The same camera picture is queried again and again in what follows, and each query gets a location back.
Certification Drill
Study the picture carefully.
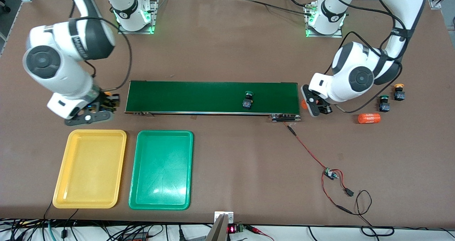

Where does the black cable tangle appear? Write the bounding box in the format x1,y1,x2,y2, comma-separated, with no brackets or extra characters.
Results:
0,200,214,241

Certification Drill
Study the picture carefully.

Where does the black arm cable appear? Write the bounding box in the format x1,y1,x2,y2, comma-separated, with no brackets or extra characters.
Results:
322,0,404,113
68,0,133,92

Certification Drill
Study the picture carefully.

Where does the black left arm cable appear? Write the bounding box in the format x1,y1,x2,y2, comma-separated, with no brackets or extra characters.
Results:
322,0,404,113

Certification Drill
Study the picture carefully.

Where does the thin black looped cable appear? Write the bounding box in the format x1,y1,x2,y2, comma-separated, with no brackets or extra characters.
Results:
336,190,395,237

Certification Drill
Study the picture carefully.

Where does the green plastic tray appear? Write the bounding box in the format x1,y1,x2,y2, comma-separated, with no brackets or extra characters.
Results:
128,130,194,210

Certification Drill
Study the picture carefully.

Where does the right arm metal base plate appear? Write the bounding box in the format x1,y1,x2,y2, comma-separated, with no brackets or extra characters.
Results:
117,0,159,34

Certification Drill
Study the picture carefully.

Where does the green conveyor belt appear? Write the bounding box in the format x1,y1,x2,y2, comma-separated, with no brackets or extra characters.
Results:
124,80,302,123

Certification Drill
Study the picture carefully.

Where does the red clip lead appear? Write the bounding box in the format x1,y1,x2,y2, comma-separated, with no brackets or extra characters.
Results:
245,225,275,241

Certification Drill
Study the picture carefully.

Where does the red and black wire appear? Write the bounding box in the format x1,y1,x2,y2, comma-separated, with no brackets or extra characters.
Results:
283,122,348,214

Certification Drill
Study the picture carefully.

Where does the black base power cable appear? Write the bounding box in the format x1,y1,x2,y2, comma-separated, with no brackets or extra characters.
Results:
247,0,313,17

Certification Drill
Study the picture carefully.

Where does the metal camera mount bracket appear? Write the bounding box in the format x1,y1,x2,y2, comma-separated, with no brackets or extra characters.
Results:
205,211,235,241

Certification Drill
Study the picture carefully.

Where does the green push button switch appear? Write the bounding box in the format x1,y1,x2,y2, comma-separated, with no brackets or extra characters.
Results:
378,95,391,113
242,90,254,110

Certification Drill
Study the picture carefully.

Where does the yellow plastic tray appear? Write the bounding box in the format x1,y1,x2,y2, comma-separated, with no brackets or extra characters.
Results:
53,129,127,209

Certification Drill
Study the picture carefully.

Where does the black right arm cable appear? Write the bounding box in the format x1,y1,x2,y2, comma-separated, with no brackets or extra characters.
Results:
68,0,133,92

